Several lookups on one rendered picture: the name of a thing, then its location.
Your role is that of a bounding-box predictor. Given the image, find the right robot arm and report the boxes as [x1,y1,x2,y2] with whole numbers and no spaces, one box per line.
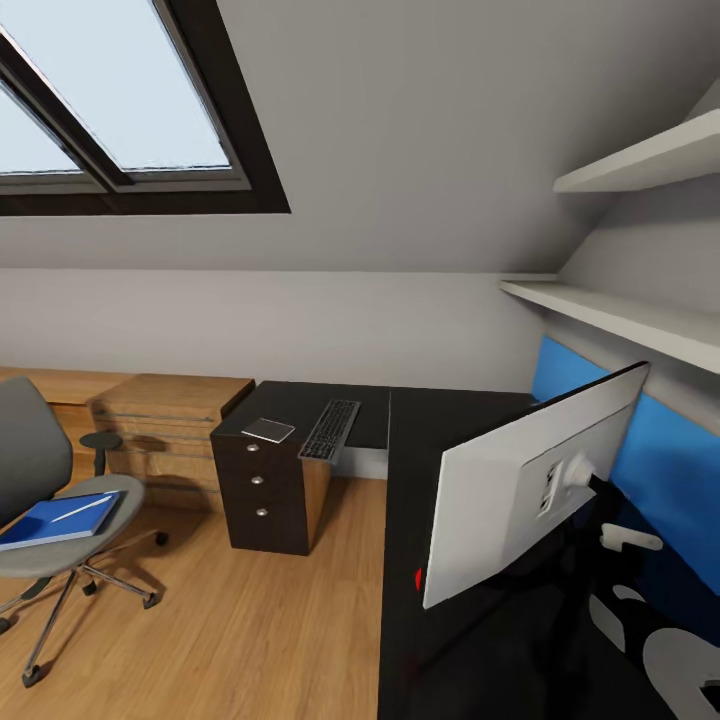
[564,516,720,720]

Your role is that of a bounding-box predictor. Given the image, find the monitor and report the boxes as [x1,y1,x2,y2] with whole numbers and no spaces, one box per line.
[416,361,652,609]

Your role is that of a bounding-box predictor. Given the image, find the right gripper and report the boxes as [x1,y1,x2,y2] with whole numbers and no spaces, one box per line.
[564,516,648,578]

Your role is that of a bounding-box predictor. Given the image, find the folder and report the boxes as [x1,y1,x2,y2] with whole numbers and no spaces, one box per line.
[0,491,120,551]

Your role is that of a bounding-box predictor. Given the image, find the swivel chair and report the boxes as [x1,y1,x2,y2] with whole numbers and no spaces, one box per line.
[0,376,169,689]

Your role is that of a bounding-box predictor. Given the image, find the notebook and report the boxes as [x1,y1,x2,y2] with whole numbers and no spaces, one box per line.
[242,418,295,443]

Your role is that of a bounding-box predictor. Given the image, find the keyboard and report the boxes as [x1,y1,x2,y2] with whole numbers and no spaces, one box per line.
[298,400,361,466]

